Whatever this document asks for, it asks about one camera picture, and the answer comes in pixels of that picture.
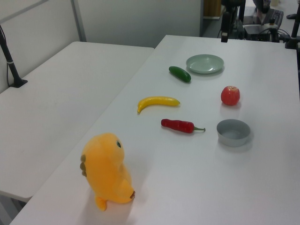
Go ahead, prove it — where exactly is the black clamp stand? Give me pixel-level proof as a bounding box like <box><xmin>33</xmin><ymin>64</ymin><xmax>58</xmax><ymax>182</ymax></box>
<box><xmin>284</xmin><ymin>0</ymin><xmax>300</xmax><ymax>50</ymax></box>

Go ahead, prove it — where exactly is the orange plush toy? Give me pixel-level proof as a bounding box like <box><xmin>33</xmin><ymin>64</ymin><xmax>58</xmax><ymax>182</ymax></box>
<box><xmin>80</xmin><ymin>132</ymin><xmax>136</xmax><ymax>212</ymax></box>

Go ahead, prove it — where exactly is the red chili pepper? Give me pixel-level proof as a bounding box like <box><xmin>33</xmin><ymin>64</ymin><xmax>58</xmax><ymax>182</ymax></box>
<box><xmin>160</xmin><ymin>119</ymin><xmax>206</xmax><ymax>135</ymax></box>

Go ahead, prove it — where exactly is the black camera stand pole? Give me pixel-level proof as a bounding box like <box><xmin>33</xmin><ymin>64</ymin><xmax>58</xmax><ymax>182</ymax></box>
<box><xmin>0</xmin><ymin>24</ymin><xmax>28</xmax><ymax>88</ymax></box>

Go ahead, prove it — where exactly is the red apple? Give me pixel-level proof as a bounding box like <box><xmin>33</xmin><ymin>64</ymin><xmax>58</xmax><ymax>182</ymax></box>
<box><xmin>220</xmin><ymin>85</ymin><xmax>241</xmax><ymax>106</ymax></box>

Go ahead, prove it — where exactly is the pale green plate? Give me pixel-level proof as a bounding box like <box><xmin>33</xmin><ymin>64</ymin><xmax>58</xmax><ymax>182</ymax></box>
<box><xmin>186</xmin><ymin>54</ymin><xmax>225</xmax><ymax>75</ymax></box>

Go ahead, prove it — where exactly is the white side table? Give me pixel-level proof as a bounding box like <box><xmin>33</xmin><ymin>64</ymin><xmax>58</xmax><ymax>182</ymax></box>
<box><xmin>0</xmin><ymin>41</ymin><xmax>155</xmax><ymax>203</ymax></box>

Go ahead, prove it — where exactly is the black keyboard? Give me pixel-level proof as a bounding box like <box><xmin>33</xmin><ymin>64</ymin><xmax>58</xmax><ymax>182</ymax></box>
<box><xmin>269</xmin><ymin>8</ymin><xmax>285</xmax><ymax>29</ymax></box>

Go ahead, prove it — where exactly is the yellow wooden panel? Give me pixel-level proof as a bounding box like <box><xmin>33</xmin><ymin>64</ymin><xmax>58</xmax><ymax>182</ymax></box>
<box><xmin>203</xmin><ymin>0</ymin><xmax>222</xmax><ymax>18</ymax></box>

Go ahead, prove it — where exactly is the black equipment box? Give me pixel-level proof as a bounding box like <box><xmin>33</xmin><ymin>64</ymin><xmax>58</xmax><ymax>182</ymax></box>
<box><xmin>243</xmin><ymin>23</ymin><xmax>280</xmax><ymax>42</ymax></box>

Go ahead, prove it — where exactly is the black vertical pole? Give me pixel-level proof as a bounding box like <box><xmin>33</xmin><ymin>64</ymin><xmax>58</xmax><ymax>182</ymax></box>
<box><xmin>238</xmin><ymin>0</ymin><xmax>246</xmax><ymax>24</ymax></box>

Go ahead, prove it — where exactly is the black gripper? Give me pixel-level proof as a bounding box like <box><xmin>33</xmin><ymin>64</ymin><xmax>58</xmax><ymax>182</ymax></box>
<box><xmin>221</xmin><ymin>11</ymin><xmax>232</xmax><ymax>43</ymax></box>

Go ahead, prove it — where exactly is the yellow banana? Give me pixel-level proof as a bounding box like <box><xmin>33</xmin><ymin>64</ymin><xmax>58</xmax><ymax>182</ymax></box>
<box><xmin>137</xmin><ymin>96</ymin><xmax>181</xmax><ymax>115</ymax></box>

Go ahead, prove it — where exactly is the grey bowl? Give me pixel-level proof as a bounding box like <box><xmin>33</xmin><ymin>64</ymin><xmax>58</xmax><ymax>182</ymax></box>
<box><xmin>216</xmin><ymin>119</ymin><xmax>251</xmax><ymax>148</ymax></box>

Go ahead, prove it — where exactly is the green cucumber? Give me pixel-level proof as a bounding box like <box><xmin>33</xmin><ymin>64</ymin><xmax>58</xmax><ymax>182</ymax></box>
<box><xmin>168</xmin><ymin>66</ymin><xmax>192</xmax><ymax>83</ymax></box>

